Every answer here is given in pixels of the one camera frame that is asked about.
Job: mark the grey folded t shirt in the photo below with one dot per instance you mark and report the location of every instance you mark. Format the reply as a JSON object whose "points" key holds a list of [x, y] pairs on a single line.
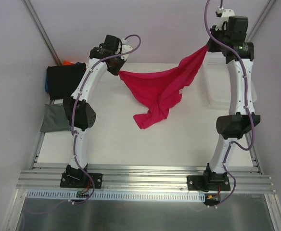
{"points": [[54, 119]]}

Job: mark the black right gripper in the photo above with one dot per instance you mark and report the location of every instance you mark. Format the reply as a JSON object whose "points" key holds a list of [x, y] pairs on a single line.
{"points": [[214, 45]]}

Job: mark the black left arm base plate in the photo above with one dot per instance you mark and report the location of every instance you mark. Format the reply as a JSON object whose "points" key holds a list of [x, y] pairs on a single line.
{"points": [[70, 182]]}

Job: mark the white plastic basket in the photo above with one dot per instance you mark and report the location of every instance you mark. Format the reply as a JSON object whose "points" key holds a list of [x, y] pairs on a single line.
{"points": [[217, 81]]}

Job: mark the pink t shirt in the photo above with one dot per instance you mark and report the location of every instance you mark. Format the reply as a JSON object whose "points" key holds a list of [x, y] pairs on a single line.
{"points": [[160, 91]]}

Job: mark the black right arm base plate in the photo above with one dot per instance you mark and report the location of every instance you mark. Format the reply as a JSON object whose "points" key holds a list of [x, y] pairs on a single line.
{"points": [[205, 184]]}

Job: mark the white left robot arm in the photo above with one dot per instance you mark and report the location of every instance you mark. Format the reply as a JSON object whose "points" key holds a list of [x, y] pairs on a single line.
{"points": [[78, 111]]}

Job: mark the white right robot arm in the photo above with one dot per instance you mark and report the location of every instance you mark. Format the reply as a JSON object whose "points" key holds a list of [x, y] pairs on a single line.
{"points": [[239, 56]]}

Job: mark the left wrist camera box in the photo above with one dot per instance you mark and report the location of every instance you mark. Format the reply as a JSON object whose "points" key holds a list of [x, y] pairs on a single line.
{"points": [[111, 43]]}

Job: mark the orange folded t shirt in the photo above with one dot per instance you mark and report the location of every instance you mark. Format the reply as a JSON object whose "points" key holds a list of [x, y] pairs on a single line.
{"points": [[65, 62]]}

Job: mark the white slotted cable duct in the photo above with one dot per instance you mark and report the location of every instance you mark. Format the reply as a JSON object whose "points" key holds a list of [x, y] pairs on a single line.
{"points": [[118, 196]]}

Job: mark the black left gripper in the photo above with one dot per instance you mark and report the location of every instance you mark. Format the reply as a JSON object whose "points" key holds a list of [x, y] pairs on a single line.
{"points": [[115, 68]]}

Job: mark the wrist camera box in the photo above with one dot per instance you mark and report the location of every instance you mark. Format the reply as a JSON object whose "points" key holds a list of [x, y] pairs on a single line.
{"points": [[236, 28], [111, 43]]}

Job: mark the right aluminium corner post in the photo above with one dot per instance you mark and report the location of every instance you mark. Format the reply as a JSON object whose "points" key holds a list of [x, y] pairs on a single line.
{"points": [[261, 18]]}

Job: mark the blue folded t shirt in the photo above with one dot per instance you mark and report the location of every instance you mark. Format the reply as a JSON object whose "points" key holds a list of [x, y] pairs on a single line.
{"points": [[46, 84]]}

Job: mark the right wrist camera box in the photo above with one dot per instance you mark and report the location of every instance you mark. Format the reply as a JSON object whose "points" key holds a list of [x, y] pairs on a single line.
{"points": [[236, 28]]}

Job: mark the black folded t shirt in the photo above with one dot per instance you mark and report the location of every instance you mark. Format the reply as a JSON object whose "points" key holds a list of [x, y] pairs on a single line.
{"points": [[63, 80]]}

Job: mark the aluminium corner post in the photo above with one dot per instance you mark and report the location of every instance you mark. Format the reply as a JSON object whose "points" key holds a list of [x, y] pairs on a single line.
{"points": [[261, 18], [39, 26]]}

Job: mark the left aluminium corner post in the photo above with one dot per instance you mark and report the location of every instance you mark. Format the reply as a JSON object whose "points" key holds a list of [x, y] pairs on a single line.
{"points": [[39, 26]]}

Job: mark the aluminium mounting rail frame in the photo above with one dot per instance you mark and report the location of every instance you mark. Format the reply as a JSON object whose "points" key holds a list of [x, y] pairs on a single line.
{"points": [[52, 152]]}

